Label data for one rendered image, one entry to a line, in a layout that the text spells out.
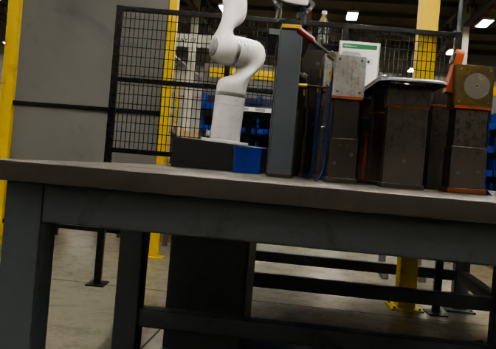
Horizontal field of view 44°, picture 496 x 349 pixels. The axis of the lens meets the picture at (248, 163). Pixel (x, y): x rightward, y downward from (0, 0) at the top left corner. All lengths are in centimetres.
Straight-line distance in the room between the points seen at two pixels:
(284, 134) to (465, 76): 54
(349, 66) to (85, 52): 323
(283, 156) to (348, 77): 30
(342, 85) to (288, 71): 19
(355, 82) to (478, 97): 35
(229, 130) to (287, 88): 60
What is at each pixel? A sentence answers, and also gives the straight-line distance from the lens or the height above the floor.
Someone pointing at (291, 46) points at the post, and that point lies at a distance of 186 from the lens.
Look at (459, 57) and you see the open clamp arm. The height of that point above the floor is 108.
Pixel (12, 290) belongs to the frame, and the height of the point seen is 44.
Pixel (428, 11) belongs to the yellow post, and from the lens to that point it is 362.
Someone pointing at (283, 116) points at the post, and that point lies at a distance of 183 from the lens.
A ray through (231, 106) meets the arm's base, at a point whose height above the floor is 95.
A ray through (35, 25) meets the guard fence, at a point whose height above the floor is 164.
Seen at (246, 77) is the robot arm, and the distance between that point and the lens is 242.
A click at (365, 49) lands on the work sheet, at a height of 141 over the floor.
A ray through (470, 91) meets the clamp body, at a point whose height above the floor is 99.
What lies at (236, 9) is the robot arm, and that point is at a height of 134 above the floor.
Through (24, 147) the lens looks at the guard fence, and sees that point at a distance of 487.
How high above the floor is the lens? 73
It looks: level
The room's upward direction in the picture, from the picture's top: 5 degrees clockwise
